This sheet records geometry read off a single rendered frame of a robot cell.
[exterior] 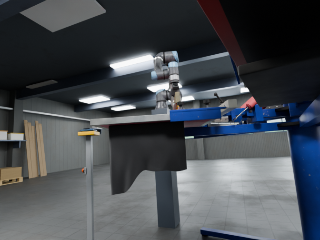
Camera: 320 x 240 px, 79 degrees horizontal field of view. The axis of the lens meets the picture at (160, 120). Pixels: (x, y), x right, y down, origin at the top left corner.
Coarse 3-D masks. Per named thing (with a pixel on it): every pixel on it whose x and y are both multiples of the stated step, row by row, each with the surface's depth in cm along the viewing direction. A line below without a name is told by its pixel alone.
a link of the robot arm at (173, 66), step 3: (171, 63) 149; (174, 63) 149; (177, 63) 151; (171, 66) 148; (174, 66) 148; (177, 66) 149; (171, 69) 148; (174, 69) 148; (177, 69) 149; (171, 72) 148; (174, 72) 147; (177, 72) 148
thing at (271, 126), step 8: (184, 128) 140; (192, 128) 140; (200, 128) 140; (208, 128) 139; (216, 128) 139; (224, 128) 139; (232, 128) 139; (240, 128) 139; (248, 128) 138; (256, 128) 138; (264, 128) 138; (272, 128) 138; (280, 128) 138; (288, 128) 137
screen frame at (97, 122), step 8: (96, 120) 116; (104, 120) 116; (112, 120) 116; (120, 120) 116; (128, 120) 116; (136, 120) 115; (144, 120) 115; (152, 120) 115; (160, 120) 115; (168, 120) 117; (104, 128) 137
